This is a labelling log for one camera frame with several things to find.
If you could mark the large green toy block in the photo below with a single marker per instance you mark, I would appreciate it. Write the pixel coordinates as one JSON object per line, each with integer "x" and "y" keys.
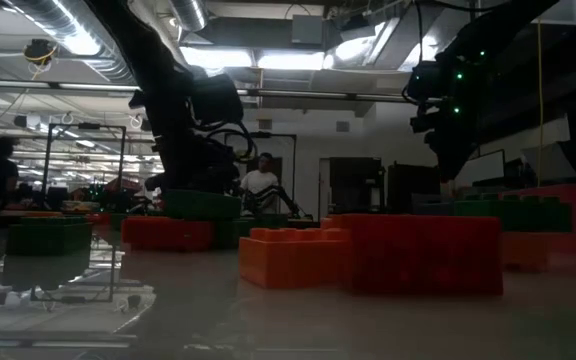
{"x": 200, "y": 205}

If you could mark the grey wall vent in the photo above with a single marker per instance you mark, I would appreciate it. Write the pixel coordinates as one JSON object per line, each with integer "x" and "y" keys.
{"x": 264, "y": 124}
{"x": 343, "y": 126}

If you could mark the black background robot arm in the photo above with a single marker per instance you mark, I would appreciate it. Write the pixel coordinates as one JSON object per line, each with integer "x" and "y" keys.
{"x": 278, "y": 197}

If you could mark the small silver air duct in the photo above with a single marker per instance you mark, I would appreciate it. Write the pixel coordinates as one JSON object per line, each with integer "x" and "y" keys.
{"x": 190, "y": 12}

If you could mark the long grey ceiling pipe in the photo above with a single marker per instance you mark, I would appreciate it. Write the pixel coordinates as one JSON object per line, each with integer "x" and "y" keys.
{"x": 68, "y": 86}

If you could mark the ceiling light panel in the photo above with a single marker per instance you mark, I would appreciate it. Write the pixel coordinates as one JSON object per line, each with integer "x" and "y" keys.
{"x": 290, "y": 61}
{"x": 218, "y": 56}

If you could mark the long red toy block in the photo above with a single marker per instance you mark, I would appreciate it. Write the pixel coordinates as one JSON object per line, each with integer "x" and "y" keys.
{"x": 423, "y": 255}

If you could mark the orange toy block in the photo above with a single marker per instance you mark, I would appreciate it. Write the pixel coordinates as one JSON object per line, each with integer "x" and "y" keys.
{"x": 293, "y": 260}
{"x": 525, "y": 250}
{"x": 330, "y": 222}

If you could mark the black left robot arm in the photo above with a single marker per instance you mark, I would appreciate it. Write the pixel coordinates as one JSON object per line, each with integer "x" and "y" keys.
{"x": 133, "y": 50}

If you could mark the white wall screen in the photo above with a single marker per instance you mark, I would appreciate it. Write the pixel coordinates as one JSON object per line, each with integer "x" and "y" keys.
{"x": 483, "y": 169}

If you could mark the white glossy table mat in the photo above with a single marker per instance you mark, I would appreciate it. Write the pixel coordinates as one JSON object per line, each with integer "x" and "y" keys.
{"x": 168, "y": 310}

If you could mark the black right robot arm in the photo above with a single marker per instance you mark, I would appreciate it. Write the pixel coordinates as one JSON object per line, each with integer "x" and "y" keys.
{"x": 508, "y": 25}

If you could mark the small green toy block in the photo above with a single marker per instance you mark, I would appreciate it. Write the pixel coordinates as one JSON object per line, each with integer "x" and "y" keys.
{"x": 263, "y": 221}

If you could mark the large silver air duct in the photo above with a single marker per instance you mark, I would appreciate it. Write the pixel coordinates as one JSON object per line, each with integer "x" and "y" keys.
{"x": 73, "y": 35}

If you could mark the black rig frame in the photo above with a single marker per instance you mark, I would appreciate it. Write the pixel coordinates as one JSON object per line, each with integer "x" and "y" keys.
{"x": 294, "y": 170}
{"x": 48, "y": 165}

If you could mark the grey ceiling box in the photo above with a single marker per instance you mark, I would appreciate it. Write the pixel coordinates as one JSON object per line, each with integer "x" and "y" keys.
{"x": 308, "y": 29}

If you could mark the black cabinet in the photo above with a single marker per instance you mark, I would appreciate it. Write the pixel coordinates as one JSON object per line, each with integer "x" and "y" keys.
{"x": 355, "y": 185}
{"x": 413, "y": 180}

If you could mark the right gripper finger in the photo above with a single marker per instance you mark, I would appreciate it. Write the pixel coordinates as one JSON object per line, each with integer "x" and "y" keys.
{"x": 440, "y": 157}
{"x": 459, "y": 157}

